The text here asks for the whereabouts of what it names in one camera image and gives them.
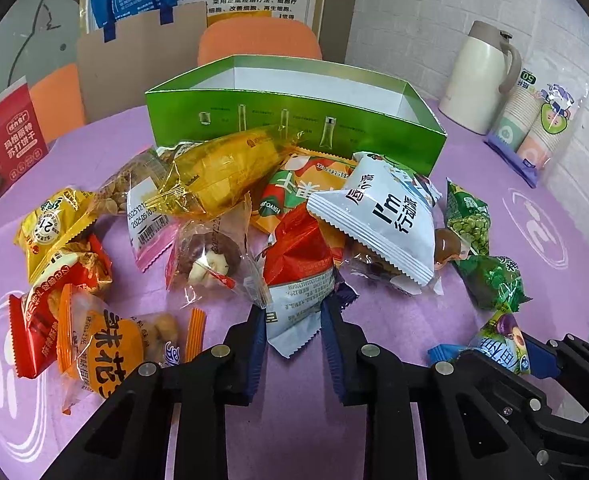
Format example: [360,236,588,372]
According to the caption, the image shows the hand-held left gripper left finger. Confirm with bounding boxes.
[39,305,268,480]

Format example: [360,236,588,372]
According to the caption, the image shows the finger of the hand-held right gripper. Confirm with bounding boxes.
[458,349,546,417]
[523,331,589,392]

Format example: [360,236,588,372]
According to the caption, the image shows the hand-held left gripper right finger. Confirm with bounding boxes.
[319,299,540,480]

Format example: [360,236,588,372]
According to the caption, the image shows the blue green plum packet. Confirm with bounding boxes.
[467,309,533,376]

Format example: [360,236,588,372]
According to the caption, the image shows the small blue candy packet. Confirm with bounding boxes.
[426,342,468,366]

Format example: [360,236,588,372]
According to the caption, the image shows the red and white packet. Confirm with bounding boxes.
[261,206,356,359]

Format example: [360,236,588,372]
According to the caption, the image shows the orange peanut packet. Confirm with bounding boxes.
[56,284,208,415]

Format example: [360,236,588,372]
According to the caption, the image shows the brown ball candy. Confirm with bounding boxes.
[433,227,471,267]

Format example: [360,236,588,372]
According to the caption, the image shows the red crisp packet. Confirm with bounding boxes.
[8,234,114,380]

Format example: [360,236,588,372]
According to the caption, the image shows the green cardboard box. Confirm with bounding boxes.
[144,55,448,177]

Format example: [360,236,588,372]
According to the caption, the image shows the clear dark snack packet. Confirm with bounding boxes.
[348,247,446,297]

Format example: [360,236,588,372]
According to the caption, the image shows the green pea packet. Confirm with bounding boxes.
[444,177,491,257]
[453,254,533,312]

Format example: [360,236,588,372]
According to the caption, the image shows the clear chocolate snack packet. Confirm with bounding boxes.
[166,199,271,309]

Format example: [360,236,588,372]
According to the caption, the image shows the purple tablecloth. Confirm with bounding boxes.
[0,87,589,480]

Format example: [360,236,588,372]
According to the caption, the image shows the white triangular packet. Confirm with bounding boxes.
[306,151,443,287]

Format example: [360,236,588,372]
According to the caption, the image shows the orange fruit print packet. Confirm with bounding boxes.
[249,147,358,234]

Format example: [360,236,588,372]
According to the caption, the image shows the yellow corn packet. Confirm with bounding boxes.
[158,127,306,219]

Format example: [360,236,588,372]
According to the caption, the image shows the clear nut packet pink edge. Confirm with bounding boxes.
[96,147,181,273]

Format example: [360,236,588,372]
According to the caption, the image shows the pack of paper cups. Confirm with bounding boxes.
[484,66,588,189]

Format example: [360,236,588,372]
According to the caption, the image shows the yellow bread packet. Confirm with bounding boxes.
[14,186,98,284]

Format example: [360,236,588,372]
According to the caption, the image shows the cream thermos jug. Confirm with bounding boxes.
[438,20,523,134]

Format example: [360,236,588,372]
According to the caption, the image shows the orange chair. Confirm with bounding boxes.
[27,64,88,147]
[197,22,323,67]

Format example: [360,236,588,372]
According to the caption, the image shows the red biscuit box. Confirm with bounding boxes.
[0,76,50,232]

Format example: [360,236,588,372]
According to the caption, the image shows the brown paper bag blue handles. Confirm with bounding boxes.
[76,0,210,124]

